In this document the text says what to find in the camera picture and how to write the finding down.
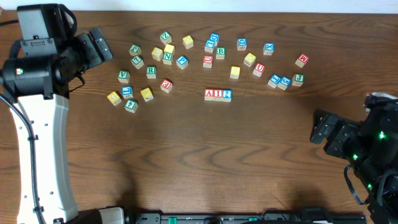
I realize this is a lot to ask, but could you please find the red E block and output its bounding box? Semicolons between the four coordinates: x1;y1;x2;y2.
160;79;173;93

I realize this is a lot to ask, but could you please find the blue block lower pair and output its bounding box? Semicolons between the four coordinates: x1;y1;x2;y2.
205;40;215;54

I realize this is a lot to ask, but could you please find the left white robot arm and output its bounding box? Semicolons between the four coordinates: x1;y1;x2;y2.
1;4;131;224

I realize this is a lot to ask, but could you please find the blue L block left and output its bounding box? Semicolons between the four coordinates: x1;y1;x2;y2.
121;86;134;99

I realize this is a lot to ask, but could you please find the green Z block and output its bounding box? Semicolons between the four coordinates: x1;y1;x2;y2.
160;31;172;45

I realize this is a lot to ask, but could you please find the blue X block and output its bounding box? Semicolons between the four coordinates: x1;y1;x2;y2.
263;42;275;55

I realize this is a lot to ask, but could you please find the yellow block n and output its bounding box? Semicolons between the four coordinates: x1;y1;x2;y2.
151;47;164;61
164;44;175;54

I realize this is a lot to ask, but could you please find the green J block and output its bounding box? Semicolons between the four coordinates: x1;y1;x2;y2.
292;73;305;86

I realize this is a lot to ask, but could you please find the blue P block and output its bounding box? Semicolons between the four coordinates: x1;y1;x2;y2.
176;55;188;70

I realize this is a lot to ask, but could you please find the blue block pair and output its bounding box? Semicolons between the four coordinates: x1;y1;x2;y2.
205;40;215;54
209;33;220;47

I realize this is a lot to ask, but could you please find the green 7 block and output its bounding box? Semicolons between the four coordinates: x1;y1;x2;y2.
131;55;144;69

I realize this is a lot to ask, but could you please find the red A block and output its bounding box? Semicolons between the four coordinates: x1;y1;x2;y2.
204;88;214;101

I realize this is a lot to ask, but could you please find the green V block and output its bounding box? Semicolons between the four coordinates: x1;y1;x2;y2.
118;70;130;83

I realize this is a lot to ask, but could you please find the yellow block upper right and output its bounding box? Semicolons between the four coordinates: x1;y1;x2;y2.
244;53;256;67

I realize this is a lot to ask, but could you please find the red U block right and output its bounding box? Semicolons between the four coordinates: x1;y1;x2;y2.
253;63;266;77

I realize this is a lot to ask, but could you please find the yellow block far left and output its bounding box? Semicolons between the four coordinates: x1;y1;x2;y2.
107;91;122;106

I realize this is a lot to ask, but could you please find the yellow block lower left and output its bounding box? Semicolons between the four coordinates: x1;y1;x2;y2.
141;87;154;102

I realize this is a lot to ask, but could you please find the green R block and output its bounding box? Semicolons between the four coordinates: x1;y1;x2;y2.
146;66;157;79

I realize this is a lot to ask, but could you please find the yellow block top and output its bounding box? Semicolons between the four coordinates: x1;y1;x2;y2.
183;35;194;49

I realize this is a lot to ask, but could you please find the blue block top pair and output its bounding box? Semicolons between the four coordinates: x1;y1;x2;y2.
209;33;220;47

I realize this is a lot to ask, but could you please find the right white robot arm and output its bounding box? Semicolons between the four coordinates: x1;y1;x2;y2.
310;92;397;223

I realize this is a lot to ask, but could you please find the yellow block upper near N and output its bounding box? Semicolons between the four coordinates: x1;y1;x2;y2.
164;44;175;54

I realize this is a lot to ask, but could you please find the green 4 block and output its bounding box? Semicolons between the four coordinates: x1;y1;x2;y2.
124;100;138;113

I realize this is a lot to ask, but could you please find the yellow block centre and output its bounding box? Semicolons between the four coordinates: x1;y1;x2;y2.
230;66;241;79

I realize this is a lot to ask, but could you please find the green B block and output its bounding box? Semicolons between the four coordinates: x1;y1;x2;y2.
216;47;226;60

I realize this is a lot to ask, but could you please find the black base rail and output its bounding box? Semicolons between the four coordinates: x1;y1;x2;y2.
135;210;367;224

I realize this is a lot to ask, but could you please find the green N block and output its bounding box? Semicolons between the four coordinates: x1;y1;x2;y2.
162;52;173;65

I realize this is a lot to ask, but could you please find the blue 2 block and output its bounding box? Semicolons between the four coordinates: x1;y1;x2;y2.
222;90;233;102

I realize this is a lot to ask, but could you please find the blue D block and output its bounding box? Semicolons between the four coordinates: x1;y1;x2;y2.
237;38;248;51

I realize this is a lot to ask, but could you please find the red I block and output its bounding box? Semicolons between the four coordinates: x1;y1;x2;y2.
213;89;223;101

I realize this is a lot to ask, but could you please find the red M block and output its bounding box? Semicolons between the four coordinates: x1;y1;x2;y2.
295;54;309;68

